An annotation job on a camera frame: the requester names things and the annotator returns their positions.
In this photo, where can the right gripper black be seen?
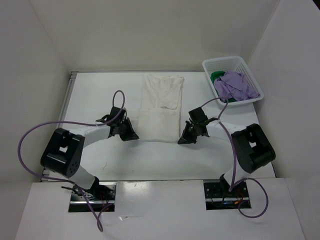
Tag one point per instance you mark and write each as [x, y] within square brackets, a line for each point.
[185, 138]

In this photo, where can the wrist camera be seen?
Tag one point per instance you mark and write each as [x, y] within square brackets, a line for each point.
[116, 114]
[197, 115]

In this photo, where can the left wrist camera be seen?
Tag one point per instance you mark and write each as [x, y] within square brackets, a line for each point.
[116, 114]

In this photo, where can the green shirt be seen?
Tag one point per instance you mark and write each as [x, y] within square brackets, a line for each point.
[217, 74]

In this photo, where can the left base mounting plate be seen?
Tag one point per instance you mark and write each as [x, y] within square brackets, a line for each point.
[103, 202]

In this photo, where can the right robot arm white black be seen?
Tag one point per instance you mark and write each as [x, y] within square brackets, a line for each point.
[251, 149]

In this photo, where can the aluminium table edge rail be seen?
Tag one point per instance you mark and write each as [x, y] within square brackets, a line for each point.
[46, 172]

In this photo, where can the white t shirt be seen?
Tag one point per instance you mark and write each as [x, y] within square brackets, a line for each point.
[159, 116]

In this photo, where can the purple shirt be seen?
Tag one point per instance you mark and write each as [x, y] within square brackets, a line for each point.
[234, 85]

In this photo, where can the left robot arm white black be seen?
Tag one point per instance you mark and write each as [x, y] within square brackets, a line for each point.
[63, 153]

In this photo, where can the white plastic basket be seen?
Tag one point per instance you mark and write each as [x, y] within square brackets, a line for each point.
[236, 64]

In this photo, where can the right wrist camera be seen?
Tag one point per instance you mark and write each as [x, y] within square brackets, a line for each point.
[197, 115]

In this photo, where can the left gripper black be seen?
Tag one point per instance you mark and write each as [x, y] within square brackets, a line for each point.
[130, 134]

